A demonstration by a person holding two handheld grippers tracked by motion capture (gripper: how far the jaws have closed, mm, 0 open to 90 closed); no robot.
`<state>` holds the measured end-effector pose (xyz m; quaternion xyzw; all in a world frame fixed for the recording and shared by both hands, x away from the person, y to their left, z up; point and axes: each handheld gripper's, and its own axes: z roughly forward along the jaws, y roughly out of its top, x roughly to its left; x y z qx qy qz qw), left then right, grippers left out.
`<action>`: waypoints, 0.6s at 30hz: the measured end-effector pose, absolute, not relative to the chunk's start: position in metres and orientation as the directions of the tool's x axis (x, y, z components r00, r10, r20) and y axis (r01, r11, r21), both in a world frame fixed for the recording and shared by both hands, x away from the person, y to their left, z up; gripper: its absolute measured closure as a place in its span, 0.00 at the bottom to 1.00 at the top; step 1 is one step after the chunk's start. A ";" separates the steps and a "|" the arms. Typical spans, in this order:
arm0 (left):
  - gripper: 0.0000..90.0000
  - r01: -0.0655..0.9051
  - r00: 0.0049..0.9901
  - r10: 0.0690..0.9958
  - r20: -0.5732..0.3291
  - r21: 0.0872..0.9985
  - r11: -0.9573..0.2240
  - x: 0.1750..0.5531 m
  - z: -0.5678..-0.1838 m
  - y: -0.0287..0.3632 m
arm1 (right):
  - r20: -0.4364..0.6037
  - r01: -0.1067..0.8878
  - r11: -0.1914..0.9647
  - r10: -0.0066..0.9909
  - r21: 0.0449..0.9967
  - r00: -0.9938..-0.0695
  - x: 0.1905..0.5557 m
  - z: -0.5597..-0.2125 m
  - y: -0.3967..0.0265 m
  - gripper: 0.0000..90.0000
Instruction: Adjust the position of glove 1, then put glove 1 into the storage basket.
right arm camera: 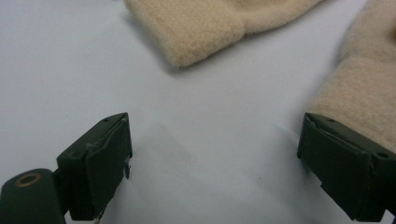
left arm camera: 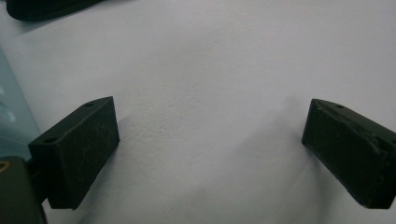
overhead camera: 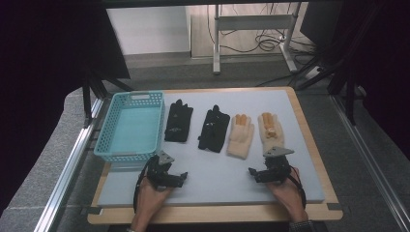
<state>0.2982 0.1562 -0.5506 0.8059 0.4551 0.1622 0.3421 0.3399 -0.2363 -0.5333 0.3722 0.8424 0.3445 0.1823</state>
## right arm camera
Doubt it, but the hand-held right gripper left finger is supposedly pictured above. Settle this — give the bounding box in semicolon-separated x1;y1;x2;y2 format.
53;111;134;222

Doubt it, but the beige knit glove with ornament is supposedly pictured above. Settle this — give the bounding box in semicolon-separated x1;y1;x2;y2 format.
307;0;396;154

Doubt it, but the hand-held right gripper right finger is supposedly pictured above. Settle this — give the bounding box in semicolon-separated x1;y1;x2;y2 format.
296;111;396;223

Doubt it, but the grey-blue table mat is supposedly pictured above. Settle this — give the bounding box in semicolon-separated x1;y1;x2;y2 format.
0;0;396;224

